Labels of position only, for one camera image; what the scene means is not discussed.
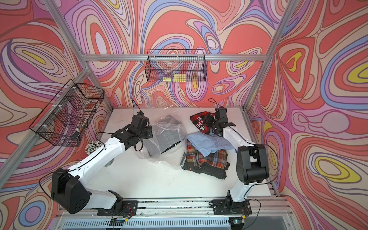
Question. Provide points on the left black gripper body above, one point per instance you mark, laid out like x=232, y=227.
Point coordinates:
x=146, y=134

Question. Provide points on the clear plastic vacuum bag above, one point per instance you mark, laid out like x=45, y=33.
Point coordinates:
x=171, y=158

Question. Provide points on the black wire basket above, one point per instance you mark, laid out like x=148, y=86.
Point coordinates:
x=65, y=119
x=166, y=62

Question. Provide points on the bundle of white sticks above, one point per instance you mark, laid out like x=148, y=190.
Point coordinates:
x=93, y=146

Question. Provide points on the black wire basket left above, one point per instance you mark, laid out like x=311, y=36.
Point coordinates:
x=65, y=119

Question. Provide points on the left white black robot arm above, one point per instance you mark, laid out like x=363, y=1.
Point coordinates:
x=69, y=185

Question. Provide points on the black wire basket back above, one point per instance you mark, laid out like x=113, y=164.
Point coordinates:
x=166, y=62

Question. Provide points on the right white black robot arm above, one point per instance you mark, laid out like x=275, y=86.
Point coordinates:
x=252, y=161

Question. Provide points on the light blue shirt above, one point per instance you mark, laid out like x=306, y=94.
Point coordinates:
x=207, y=144

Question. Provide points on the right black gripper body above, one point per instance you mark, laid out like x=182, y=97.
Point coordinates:
x=211, y=121

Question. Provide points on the yellow sticky note blocks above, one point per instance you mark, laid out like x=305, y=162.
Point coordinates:
x=175, y=78

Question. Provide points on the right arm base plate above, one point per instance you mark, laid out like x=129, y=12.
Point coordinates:
x=227, y=207

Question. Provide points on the red black buffalo plaid shirt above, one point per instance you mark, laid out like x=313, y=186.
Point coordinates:
x=198, y=121

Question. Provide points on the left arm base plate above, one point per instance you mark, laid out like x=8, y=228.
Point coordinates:
x=121, y=208

